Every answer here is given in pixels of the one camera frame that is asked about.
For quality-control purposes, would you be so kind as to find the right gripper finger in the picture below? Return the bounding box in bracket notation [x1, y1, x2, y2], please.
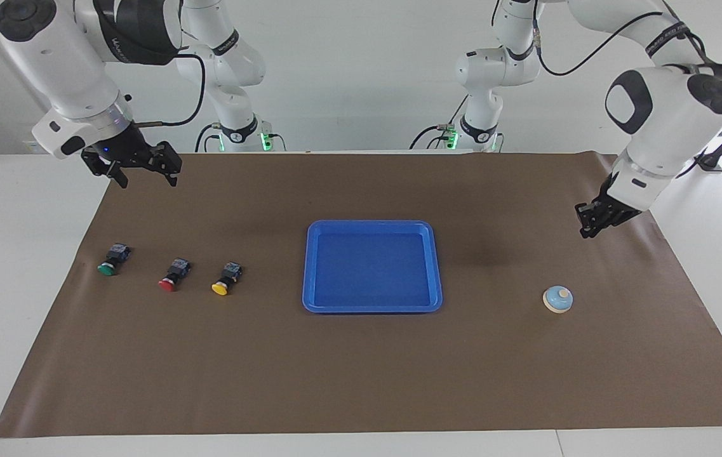
[81, 149, 130, 190]
[148, 141, 183, 187]

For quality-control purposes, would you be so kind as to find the light blue desk bell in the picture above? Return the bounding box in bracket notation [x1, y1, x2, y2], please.
[542, 286, 574, 315]

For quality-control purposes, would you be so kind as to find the green push button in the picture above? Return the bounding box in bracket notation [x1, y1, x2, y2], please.
[97, 242, 131, 277]

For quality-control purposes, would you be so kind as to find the red push button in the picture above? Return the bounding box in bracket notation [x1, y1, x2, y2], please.
[158, 258, 192, 293]

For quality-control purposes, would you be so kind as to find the yellow push button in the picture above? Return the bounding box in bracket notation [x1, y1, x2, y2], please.
[211, 262, 243, 297]

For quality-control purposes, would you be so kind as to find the blue plastic tray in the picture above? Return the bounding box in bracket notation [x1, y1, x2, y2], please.
[302, 220, 444, 315]

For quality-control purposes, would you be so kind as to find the brown table mat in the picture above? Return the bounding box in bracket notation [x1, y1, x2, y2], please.
[0, 151, 722, 439]

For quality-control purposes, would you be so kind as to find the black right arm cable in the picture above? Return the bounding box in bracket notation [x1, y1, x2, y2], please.
[131, 53, 207, 128]

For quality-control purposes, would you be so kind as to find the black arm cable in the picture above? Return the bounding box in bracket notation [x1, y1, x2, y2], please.
[531, 0, 722, 83]
[131, 53, 207, 128]

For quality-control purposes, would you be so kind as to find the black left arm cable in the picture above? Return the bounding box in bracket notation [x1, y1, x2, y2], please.
[531, 0, 722, 83]

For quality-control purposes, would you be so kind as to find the black base cable with connector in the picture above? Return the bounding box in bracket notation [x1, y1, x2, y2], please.
[409, 95, 471, 151]

